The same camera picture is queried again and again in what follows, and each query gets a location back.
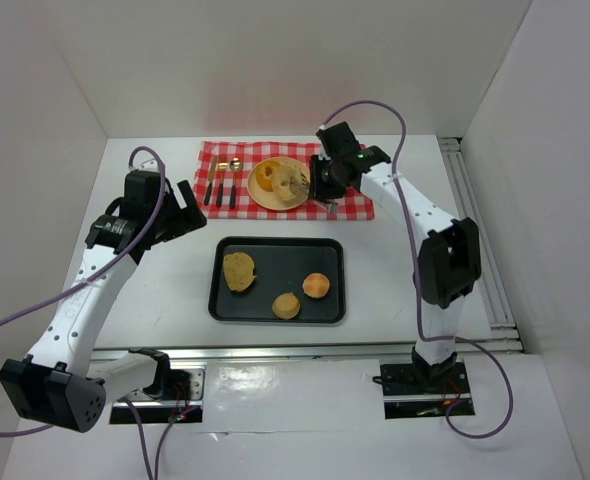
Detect flat seeded bread slice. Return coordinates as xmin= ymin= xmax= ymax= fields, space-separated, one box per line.
xmin=223 ymin=252 xmax=256 ymax=293

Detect aluminium front rail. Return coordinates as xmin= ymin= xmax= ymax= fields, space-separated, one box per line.
xmin=89 ymin=341 xmax=426 ymax=362

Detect gold knife black handle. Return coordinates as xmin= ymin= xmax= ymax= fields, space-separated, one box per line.
xmin=203 ymin=156 xmax=219 ymax=205

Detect beige round plate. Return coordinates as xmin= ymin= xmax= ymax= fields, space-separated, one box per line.
xmin=247 ymin=157 xmax=311 ymax=211

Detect gold spoon black handle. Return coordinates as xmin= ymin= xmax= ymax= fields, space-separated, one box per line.
xmin=229 ymin=157 xmax=243 ymax=209

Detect small round bun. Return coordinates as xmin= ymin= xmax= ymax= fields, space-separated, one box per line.
xmin=302 ymin=273 xmax=331 ymax=299

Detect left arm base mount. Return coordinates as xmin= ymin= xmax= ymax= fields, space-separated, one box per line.
xmin=126 ymin=362 xmax=206 ymax=425

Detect small tan muffin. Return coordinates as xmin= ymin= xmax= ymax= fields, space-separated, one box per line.
xmin=272 ymin=292 xmax=300 ymax=320

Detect gold fork black handle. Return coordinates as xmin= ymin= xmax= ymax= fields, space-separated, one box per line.
xmin=216 ymin=156 xmax=228 ymax=208

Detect red checkered cloth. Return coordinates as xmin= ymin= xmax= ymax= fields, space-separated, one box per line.
xmin=193 ymin=141 xmax=375 ymax=221

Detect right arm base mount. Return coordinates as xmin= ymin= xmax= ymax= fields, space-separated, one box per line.
xmin=372 ymin=360 xmax=475 ymax=420

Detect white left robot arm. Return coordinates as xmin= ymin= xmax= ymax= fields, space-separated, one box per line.
xmin=0 ymin=170 xmax=206 ymax=433

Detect large pale bagel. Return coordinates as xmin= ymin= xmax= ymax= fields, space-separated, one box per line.
xmin=271 ymin=161 xmax=310 ymax=206

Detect metal tongs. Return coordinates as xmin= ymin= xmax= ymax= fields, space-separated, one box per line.
xmin=290 ymin=174 xmax=338 ymax=215

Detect orange glazed donut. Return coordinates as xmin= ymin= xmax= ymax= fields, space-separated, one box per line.
xmin=255 ymin=159 xmax=280 ymax=192

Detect black baking tray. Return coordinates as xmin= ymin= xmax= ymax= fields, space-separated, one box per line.
xmin=208 ymin=236 xmax=346 ymax=325

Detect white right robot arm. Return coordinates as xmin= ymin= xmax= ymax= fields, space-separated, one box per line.
xmin=309 ymin=122 xmax=481 ymax=370

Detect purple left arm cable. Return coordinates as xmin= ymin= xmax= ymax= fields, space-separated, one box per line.
xmin=0 ymin=145 xmax=168 ymax=480

